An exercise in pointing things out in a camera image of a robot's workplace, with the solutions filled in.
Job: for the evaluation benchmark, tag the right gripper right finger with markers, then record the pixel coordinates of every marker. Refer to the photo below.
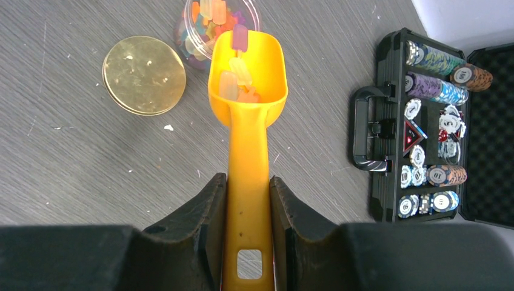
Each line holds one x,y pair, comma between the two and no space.
304,243

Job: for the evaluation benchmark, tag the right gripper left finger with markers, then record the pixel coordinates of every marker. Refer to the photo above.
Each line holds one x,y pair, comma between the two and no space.
186,252

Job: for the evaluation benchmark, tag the orange plastic scoop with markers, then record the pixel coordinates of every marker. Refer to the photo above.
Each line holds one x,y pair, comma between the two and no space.
248,224

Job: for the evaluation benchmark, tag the gold jar lid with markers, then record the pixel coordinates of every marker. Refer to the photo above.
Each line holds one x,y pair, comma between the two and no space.
144,75

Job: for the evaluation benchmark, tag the clear plastic jar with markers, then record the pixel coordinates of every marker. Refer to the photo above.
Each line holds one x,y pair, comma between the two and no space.
202,22

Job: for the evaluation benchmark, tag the black poker chip case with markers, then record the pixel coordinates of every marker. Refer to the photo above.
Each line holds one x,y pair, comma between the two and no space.
436,132

